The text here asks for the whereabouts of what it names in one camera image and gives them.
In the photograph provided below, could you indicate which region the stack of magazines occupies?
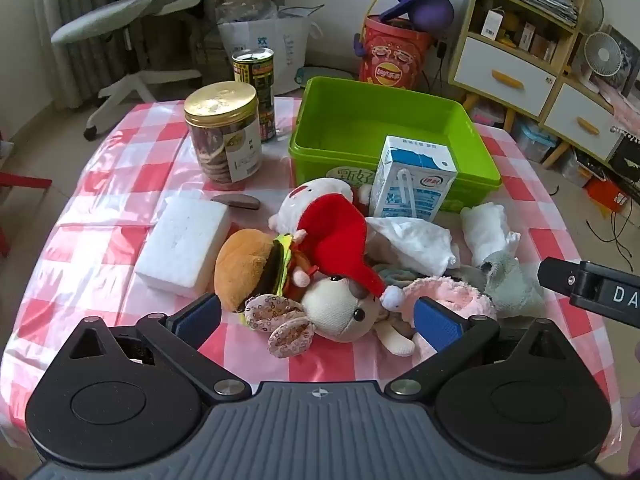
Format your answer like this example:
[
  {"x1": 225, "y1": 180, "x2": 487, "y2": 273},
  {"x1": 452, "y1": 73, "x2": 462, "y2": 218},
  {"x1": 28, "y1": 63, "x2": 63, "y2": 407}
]
[{"x1": 512, "y1": 0, "x2": 581, "y2": 28}]

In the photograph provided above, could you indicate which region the grey green scrunchie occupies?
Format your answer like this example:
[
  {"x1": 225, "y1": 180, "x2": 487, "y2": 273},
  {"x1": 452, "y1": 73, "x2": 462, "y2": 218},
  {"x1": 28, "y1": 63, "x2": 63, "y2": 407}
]
[{"x1": 372, "y1": 262, "x2": 426, "y2": 286}]

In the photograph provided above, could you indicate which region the blue white milk carton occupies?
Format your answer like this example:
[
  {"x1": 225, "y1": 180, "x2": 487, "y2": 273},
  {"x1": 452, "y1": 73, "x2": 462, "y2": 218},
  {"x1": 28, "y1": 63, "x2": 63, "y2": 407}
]
[{"x1": 369, "y1": 135, "x2": 459, "y2": 223}]

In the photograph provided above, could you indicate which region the brown round coaster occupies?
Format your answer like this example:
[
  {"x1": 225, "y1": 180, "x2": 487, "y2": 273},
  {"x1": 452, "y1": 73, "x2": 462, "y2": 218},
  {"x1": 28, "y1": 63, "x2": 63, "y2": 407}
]
[{"x1": 210, "y1": 193, "x2": 261, "y2": 212}]

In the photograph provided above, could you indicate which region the grey green cloth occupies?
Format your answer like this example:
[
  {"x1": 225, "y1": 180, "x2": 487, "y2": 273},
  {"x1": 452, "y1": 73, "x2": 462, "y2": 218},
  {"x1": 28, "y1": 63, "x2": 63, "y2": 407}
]
[{"x1": 472, "y1": 251, "x2": 546, "y2": 318}]

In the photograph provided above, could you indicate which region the framed picture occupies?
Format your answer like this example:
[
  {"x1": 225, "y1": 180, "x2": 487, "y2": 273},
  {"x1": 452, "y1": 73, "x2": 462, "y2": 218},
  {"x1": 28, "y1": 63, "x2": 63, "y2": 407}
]
[{"x1": 605, "y1": 25, "x2": 640, "y2": 96}]

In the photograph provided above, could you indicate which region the white cloth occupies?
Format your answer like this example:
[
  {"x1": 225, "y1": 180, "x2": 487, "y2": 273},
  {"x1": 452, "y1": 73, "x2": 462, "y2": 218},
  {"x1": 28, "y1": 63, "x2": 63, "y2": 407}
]
[
  {"x1": 366, "y1": 216, "x2": 461, "y2": 277},
  {"x1": 460, "y1": 203, "x2": 521, "y2": 267}
]

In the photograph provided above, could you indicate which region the green black tin can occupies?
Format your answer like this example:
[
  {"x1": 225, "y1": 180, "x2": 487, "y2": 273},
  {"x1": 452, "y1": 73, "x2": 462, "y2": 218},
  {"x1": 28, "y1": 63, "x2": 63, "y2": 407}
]
[{"x1": 232, "y1": 47, "x2": 277, "y2": 143}]

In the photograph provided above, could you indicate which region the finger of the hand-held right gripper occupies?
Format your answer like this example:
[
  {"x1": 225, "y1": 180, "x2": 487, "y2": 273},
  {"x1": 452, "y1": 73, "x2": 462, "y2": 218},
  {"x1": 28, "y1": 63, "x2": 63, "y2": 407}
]
[{"x1": 537, "y1": 256, "x2": 582, "y2": 297}]

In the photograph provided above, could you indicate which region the wooden shelf cabinet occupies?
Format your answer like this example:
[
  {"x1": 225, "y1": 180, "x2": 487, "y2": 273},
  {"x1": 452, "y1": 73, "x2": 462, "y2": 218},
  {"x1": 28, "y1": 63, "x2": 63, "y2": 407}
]
[{"x1": 447, "y1": 0, "x2": 640, "y2": 171}]

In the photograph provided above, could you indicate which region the white foam block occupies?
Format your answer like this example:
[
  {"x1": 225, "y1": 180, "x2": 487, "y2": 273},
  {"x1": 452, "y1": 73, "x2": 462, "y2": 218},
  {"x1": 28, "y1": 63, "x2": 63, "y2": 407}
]
[{"x1": 134, "y1": 196, "x2": 232, "y2": 297}]

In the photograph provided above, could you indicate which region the red chair frame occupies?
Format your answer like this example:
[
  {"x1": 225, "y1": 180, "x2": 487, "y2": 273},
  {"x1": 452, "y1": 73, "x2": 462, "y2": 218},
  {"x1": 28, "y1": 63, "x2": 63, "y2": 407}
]
[{"x1": 0, "y1": 170, "x2": 53, "y2": 258}]

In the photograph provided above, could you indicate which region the black floor cable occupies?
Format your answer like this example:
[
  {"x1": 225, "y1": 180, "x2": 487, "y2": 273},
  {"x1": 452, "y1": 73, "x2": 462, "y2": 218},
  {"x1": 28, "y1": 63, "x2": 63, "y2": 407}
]
[{"x1": 585, "y1": 205, "x2": 640, "y2": 273}]

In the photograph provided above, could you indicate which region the grey white office chair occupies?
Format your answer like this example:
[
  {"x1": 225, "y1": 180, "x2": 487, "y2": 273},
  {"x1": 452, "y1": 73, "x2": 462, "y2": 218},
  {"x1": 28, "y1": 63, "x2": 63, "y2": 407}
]
[{"x1": 50, "y1": 0, "x2": 206, "y2": 141}]

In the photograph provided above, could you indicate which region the pink fluffy headband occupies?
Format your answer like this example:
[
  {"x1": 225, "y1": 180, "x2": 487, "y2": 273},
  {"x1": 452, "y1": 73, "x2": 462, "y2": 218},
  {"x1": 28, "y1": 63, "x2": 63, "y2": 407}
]
[{"x1": 400, "y1": 276, "x2": 498, "y2": 361}]

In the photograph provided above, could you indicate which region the large white desk fan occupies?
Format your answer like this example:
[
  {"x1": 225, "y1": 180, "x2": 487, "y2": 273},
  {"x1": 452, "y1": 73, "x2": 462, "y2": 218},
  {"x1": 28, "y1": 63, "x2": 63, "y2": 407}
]
[{"x1": 577, "y1": 0, "x2": 606, "y2": 36}]

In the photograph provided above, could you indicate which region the red santa hat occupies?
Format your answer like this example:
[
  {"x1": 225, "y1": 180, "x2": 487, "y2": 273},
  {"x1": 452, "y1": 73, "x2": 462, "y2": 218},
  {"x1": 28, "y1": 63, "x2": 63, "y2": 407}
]
[{"x1": 299, "y1": 195, "x2": 416, "y2": 311}]

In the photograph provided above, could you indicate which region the clear plastic storage box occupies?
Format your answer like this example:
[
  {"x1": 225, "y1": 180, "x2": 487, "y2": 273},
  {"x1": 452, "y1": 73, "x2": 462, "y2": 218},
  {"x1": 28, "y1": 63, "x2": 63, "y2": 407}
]
[{"x1": 510, "y1": 115, "x2": 558, "y2": 163}]

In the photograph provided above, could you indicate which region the beige mouse doll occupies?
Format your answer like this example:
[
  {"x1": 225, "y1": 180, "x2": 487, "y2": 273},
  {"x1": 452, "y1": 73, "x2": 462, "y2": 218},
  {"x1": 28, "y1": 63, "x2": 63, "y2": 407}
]
[{"x1": 242, "y1": 230, "x2": 417, "y2": 359}]

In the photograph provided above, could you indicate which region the red snack bucket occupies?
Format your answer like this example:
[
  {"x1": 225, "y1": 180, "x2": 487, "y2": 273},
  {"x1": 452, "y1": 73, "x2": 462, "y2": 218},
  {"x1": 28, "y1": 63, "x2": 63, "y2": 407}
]
[{"x1": 357, "y1": 15, "x2": 436, "y2": 92}]

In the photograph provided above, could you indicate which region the red white checked tablecloth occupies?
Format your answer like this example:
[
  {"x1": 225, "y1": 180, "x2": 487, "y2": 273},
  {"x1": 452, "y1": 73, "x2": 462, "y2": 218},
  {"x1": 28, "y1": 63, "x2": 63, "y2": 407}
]
[{"x1": 0, "y1": 92, "x2": 626, "y2": 461}]

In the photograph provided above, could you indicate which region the white cabinet drawer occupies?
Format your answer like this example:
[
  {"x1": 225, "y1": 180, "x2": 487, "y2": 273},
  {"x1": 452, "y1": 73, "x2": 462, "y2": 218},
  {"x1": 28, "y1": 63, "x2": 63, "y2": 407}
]
[
  {"x1": 542, "y1": 82, "x2": 626, "y2": 161},
  {"x1": 457, "y1": 35, "x2": 558, "y2": 118}
]

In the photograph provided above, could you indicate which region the orange box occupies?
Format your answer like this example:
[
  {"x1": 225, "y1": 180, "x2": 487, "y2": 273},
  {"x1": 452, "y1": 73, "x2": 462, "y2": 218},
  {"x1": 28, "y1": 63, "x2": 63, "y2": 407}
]
[{"x1": 585, "y1": 177, "x2": 628, "y2": 213}]

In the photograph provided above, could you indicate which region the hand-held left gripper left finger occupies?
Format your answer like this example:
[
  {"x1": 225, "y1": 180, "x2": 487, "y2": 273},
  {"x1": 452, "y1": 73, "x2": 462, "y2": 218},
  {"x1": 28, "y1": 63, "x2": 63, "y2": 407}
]
[{"x1": 67, "y1": 292, "x2": 253, "y2": 404}]

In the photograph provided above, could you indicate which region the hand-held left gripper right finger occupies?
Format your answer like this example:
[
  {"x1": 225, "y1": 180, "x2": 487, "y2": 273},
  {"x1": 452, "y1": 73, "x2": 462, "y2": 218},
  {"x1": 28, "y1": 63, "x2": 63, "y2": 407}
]
[{"x1": 382, "y1": 296, "x2": 572, "y2": 402}]

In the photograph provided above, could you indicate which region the cookie jar with gold lid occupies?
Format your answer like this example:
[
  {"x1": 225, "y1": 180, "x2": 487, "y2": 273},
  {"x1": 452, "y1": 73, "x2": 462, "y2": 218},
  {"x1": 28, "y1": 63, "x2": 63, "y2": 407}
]
[{"x1": 183, "y1": 81, "x2": 262, "y2": 183}]

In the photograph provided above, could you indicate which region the green plastic bin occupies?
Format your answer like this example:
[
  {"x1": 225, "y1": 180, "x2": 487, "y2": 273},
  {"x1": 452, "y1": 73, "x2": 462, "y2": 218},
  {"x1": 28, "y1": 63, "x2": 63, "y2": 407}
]
[{"x1": 288, "y1": 76, "x2": 502, "y2": 213}]

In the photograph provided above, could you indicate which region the small white desk fan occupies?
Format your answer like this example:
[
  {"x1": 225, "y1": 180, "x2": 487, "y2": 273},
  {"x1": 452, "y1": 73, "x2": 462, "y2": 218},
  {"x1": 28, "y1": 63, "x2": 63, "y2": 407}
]
[{"x1": 582, "y1": 32, "x2": 623, "y2": 86}]

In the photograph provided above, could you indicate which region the small white box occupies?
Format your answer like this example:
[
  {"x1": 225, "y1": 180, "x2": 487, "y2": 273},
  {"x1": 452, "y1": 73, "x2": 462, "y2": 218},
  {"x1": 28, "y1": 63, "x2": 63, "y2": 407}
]
[{"x1": 482, "y1": 8, "x2": 503, "y2": 41}]

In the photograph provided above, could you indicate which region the hamburger plush toy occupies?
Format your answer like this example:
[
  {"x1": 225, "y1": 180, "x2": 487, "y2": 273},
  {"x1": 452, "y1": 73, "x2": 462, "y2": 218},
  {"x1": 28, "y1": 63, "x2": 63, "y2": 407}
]
[{"x1": 214, "y1": 228, "x2": 301, "y2": 313}]

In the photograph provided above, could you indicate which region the white plush toy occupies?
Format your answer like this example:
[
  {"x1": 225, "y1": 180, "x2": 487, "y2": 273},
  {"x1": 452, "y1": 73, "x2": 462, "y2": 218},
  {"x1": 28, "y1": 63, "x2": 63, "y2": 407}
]
[{"x1": 268, "y1": 177, "x2": 373, "y2": 241}]

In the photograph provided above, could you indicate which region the white shopping bag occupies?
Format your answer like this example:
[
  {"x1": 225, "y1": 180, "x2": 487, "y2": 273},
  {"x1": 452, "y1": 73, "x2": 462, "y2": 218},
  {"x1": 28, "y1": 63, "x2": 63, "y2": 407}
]
[{"x1": 217, "y1": 5, "x2": 323, "y2": 96}]

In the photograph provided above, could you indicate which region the person's right hand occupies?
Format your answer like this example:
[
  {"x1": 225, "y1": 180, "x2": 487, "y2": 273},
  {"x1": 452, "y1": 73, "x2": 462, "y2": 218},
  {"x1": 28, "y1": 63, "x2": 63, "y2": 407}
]
[{"x1": 626, "y1": 392, "x2": 640, "y2": 466}]

